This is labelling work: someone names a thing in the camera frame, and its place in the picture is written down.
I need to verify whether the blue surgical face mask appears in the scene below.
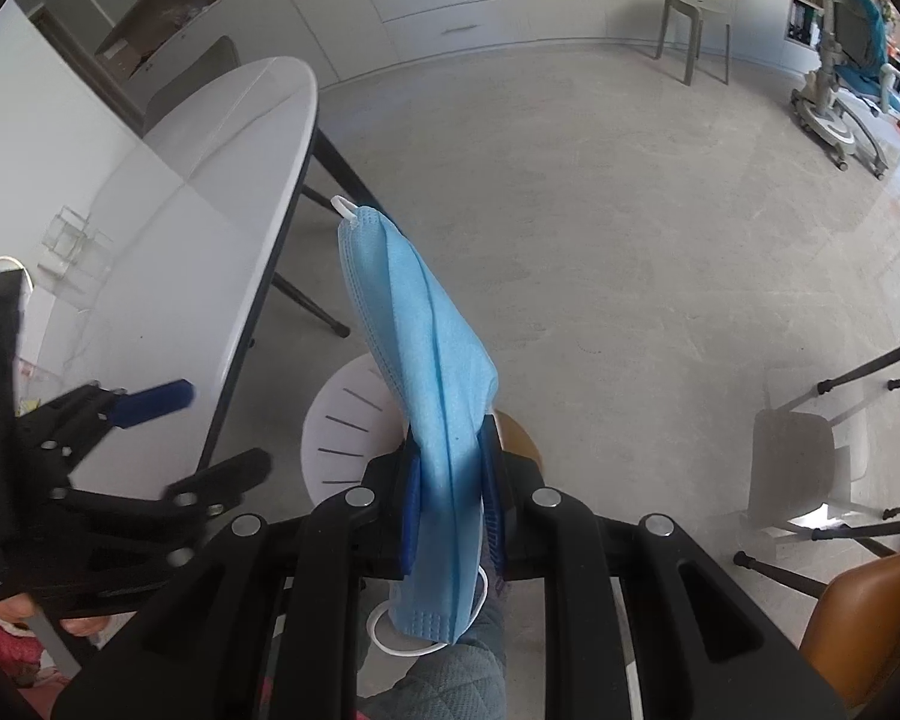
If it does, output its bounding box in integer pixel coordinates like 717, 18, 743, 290
331, 195, 497, 656

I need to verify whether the white trash bin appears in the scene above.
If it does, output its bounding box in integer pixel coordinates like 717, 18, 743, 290
301, 353, 404, 507

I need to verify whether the person's left hand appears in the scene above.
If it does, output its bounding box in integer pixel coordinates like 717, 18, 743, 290
0, 593, 112, 637

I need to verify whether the white oval table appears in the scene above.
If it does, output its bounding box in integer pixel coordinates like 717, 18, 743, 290
19, 57, 318, 499

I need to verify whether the clear acrylic holder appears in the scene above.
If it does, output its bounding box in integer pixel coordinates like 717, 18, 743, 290
35, 206, 115, 309

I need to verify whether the brown leather chair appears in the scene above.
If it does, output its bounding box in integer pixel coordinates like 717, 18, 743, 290
800, 553, 900, 710

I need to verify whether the person's grey quilted leg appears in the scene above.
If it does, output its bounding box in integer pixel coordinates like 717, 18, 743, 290
356, 593, 507, 718

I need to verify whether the grey chair at right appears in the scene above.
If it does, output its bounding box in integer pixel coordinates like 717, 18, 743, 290
746, 346, 900, 557

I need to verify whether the grey chair behind table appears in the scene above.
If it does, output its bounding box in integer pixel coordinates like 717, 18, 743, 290
142, 36, 240, 133

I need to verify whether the teal kids desk chair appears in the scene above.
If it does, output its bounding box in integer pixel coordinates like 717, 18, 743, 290
790, 0, 900, 179

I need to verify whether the grey small stool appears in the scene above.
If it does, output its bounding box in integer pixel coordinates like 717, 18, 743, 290
653, 0, 733, 86

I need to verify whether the white round wall clock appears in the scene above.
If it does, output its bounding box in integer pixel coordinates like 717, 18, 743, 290
0, 255, 35, 294

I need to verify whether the open wall shelf niche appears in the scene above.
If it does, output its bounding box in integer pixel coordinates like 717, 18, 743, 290
94, 0, 219, 83

